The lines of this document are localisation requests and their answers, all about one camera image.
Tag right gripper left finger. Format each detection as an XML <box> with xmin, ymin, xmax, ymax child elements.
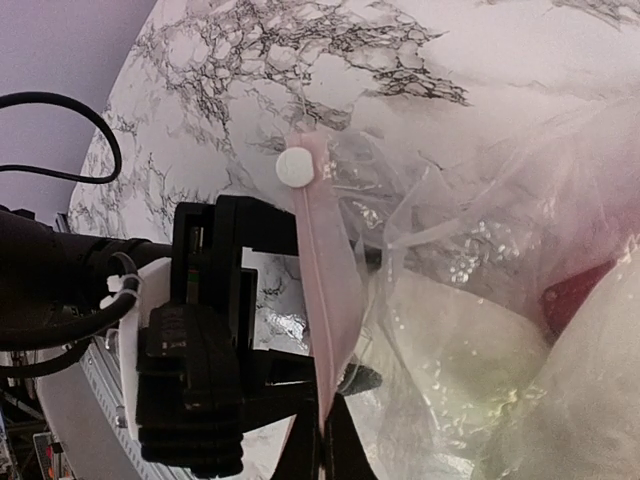
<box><xmin>284</xmin><ymin>401</ymin><xmax>322</xmax><ymax>480</ymax></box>

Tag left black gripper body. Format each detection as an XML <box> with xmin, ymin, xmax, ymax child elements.
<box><xmin>0</xmin><ymin>193</ymin><xmax>386</xmax><ymax>436</ymax></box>

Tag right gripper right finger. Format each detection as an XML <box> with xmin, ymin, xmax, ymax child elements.
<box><xmin>323</xmin><ymin>394</ymin><xmax>378</xmax><ymax>480</ymax></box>

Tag clear zip top bag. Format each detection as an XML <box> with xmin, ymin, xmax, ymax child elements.
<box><xmin>247</xmin><ymin>89</ymin><xmax>640</xmax><ymax>480</ymax></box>

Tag red fake apple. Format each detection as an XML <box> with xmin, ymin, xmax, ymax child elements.
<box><xmin>540</xmin><ymin>260</ymin><xmax>617</xmax><ymax>335</ymax></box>

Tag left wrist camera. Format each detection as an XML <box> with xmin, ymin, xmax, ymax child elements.
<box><xmin>110</xmin><ymin>256</ymin><xmax>247</xmax><ymax>478</ymax></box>

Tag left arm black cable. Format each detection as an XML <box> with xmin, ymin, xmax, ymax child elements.
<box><xmin>0</xmin><ymin>91</ymin><xmax>124</xmax><ymax>185</ymax></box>

